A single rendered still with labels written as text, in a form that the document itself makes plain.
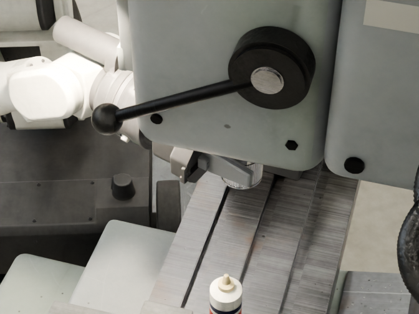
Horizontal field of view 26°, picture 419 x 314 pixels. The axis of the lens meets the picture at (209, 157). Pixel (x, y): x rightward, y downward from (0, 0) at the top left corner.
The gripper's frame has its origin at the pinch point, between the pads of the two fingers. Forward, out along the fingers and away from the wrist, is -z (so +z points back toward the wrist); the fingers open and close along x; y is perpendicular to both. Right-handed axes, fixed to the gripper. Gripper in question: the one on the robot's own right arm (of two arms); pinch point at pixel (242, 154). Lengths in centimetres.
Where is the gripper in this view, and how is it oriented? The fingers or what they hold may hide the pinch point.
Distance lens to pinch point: 99.9
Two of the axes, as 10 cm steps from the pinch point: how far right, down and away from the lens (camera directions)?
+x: 5.7, -5.7, 5.9
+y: -0.1, 7.1, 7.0
